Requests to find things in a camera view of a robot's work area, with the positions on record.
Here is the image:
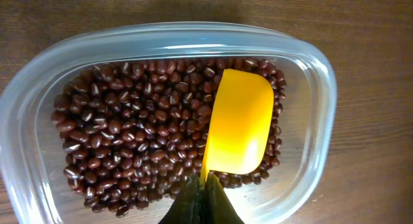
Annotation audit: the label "clear plastic container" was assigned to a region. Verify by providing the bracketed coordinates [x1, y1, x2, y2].
[1, 22, 337, 223]

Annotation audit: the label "red adzuki beans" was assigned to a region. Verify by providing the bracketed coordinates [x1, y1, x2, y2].
[50, 57, 287, 218]

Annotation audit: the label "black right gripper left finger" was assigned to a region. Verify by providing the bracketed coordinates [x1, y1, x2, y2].
[159, 174, 203, 224]

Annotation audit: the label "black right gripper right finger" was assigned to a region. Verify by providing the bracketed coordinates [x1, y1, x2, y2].
[203, 174, 244, 224]

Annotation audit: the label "yellow measuring scoop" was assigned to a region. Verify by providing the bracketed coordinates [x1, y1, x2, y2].
[201, 68, 274, 186]

